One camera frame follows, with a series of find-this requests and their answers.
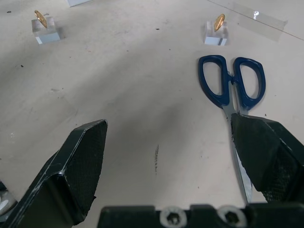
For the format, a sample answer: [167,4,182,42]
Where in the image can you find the blue handled scissors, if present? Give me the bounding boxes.
[197,55,266,204]

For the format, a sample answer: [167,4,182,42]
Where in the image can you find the clear adhesive tape strip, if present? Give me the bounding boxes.
[228,1,289,42]

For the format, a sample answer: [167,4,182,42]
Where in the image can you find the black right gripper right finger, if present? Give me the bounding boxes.
[229,113,304,204]

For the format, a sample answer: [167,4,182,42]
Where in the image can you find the white box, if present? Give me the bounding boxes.
[65,0,94,8]

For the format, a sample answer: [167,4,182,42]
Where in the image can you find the clear acrylic block stand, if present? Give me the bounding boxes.
[203,20,230,46]
[31,17,60,45]

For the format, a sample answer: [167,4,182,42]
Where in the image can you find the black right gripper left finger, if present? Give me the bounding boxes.
[2,119,108,228]

